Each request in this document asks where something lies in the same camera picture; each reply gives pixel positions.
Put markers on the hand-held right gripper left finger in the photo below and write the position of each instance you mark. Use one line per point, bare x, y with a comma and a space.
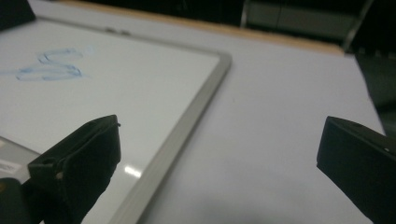
84, 158

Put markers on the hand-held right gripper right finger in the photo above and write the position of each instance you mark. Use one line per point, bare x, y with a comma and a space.
361, 161

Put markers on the whiteboard with grey frame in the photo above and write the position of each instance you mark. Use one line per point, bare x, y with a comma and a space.
130, 93

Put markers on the slanted metal stand leg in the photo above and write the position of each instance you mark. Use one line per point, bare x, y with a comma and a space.
358, 26

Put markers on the grey cabinet panel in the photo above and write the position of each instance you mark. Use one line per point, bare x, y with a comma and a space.
302, 17

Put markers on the upright metal stand post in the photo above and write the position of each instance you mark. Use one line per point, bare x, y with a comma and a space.
244, 12

